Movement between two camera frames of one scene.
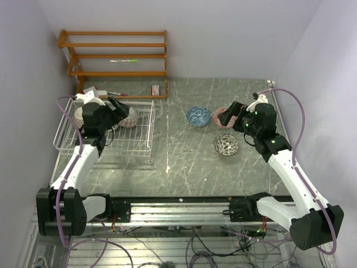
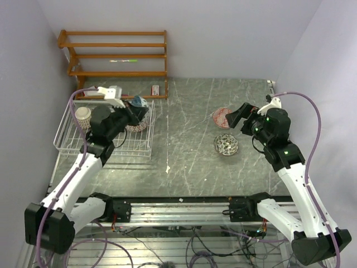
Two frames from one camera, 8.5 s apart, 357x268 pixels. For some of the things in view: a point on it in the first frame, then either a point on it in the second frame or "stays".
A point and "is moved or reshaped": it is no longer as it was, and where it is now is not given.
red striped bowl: x=231 y=121 stays
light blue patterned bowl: x=198 y=116 → x=138 y=101
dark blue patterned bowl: x=131 y=120 is moved or reshaped
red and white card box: x=155 y=90 stays
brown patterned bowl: x=78 y=118 stays
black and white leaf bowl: x=226 y=144 stays
